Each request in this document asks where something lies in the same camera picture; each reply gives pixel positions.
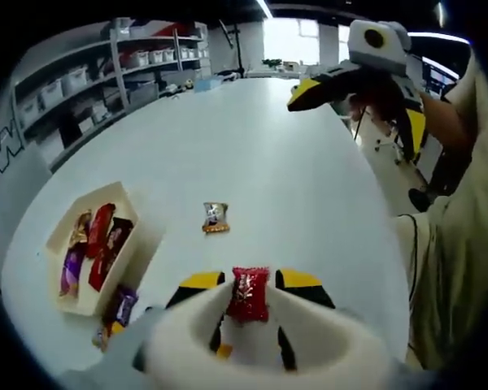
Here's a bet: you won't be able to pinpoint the white office chair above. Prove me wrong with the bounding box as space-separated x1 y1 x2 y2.
373 121 408 167

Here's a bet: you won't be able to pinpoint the white food tongs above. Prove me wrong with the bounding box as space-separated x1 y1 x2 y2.
136 279 396 390

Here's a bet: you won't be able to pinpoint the small white orange food packet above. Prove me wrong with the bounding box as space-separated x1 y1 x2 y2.
202 201 232 236

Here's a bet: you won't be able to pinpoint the cream hexagonal container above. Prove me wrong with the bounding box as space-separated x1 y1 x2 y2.
44 180 142 317

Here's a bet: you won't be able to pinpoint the grey metal shelving rack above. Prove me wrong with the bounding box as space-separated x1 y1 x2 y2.
11 18 211 163

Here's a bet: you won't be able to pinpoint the thin black cable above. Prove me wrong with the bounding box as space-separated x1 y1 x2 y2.
408 214 423 354

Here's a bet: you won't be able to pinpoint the row of white storage bins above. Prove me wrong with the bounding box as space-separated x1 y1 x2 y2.
18 44 208 119

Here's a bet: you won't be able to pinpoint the small dark purple food packet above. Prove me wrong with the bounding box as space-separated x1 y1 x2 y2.
104 285 140 327

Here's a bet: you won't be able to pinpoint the light blue box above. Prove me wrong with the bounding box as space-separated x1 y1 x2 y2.
194 78 225 93

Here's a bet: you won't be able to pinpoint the black tripod stand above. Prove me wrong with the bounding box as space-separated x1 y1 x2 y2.
218 19 248 77

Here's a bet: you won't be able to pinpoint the wide red food packet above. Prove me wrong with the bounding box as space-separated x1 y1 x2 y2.
87 254 117 293

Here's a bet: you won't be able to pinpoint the small red food packet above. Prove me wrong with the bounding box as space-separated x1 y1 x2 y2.
225 266 272 325

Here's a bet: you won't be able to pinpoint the black backpack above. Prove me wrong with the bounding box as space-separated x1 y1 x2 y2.
59 121 82 150

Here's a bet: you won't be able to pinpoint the red white blue box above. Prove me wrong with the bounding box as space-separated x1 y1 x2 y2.
128 20 196 41

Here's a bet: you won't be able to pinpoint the gold food packet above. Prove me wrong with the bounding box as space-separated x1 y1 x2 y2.
68 209 94 249

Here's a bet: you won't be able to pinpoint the long red food packet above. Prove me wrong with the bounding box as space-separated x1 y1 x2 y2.
84 202 118 260

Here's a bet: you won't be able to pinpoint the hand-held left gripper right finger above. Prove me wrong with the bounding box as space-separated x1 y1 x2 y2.
274 266 338 373

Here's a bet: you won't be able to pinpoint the person's right hand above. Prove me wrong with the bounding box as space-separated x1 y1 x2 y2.
343 67 406 123

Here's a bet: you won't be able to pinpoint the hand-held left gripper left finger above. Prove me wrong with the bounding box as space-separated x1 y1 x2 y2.
63 270 229 390

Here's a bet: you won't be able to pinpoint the person's torso in beige shirt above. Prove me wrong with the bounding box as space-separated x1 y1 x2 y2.
394 44 488 371

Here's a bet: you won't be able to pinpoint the dark brown food packet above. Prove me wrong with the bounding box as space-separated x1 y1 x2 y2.
98 217 134 271

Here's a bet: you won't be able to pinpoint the light purple food packet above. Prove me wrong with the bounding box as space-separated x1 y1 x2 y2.
58 246 87 298

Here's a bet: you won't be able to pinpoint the ceiling light strip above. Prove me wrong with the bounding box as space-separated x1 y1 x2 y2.
255 0 276 20
408 32 472 46

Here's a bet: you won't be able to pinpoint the grey storage crate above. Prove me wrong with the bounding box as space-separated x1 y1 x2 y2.
128 80 160 106

